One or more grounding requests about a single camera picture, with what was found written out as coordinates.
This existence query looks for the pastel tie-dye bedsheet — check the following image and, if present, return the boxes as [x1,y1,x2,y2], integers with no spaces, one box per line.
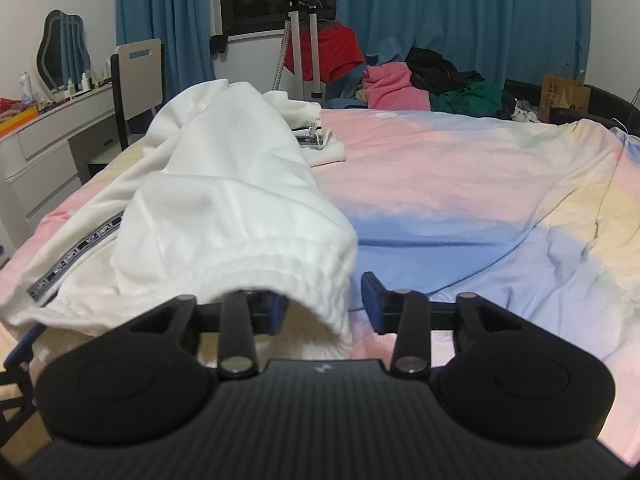
[9,110,639,462]

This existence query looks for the white dresser desk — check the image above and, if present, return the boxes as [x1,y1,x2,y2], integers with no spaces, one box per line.
[1,84,120,257]

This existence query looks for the green garment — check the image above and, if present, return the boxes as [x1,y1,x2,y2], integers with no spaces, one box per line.
[430,80,502,117]

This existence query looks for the brown paper bag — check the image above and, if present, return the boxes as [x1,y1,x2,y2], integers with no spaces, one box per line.
[539,75,590,122]

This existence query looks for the black armchair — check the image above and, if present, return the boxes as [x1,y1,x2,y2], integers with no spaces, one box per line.
[504,79,640,136]

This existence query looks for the white black chair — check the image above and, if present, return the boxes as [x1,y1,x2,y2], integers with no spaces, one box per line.
[88,38,164,174]

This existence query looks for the black garment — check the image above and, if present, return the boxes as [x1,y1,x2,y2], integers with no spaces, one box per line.
[405,47,485,96]

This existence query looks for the wavy vanity mirror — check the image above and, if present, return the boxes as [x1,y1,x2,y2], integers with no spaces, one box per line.
[36,10,91,93]

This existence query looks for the pink garment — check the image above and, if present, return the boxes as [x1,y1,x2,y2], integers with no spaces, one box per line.
[361,62,431,112]

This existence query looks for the garment steamer stand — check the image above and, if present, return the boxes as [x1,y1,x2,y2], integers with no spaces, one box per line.
[271,0,323,103]

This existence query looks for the right blue curtain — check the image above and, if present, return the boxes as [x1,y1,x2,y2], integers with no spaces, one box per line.
[336,0,591,86]

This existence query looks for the blue curtain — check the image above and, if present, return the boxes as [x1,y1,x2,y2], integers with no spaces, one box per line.
[116,0,215,100]
[336,0,591,86]

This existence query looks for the red garment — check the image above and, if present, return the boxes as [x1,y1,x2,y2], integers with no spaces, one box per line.
[300,22,364,84]

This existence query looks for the left blue curtain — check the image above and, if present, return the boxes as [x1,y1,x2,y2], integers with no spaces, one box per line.
[116,0,215,100]

